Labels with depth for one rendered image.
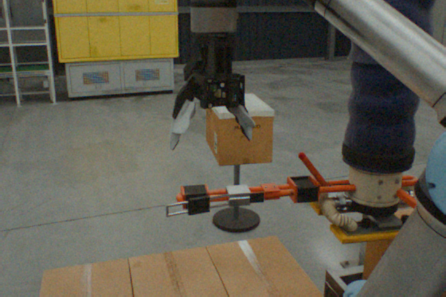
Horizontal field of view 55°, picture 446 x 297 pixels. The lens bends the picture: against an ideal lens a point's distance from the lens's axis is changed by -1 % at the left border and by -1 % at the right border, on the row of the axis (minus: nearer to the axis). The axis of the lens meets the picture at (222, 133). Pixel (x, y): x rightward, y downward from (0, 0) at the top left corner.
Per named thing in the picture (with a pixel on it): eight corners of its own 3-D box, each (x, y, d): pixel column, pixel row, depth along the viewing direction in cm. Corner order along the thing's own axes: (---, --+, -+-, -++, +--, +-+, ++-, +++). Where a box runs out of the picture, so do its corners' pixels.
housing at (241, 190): (246, 197, 142) (246, 184, 141) (251, 205, 136) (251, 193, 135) (224, 198, 141) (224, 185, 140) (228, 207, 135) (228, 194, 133)
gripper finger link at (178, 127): (164, 150, 71) (195, 103, 71) (156, 139, 77) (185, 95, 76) (179, 158, 73) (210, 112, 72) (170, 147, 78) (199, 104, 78)
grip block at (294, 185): (309, 189, 147) (310, 173, 146) (320, 202, 138) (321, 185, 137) (285, 192, 146) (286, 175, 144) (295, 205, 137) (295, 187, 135)
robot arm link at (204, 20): (185, 7, 73) (230, 6, 76) (185, 35, 74) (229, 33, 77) (198, 8, 66) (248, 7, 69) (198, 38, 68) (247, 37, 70)
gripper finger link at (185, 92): (166, 115, 74) (195, 71, 74) (165, 112, 76) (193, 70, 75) (189, 128, 76) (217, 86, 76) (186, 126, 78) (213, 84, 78)
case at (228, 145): (205, 141, 373) (205, 95, 362) (252, 138, 381) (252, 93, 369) (219, 166, 317) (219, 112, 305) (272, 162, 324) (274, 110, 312)
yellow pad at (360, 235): (422, 220, 148) (424, 206, 146) (441, 234, 138) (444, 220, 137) (328, 228, 142) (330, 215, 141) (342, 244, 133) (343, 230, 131)
